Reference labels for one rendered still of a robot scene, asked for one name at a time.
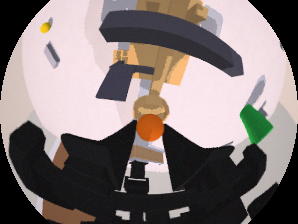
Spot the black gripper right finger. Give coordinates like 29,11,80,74
161,124,234,192

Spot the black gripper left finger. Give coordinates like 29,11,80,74
60,120,137,192

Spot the orange ball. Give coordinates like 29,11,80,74
136,113,165,141

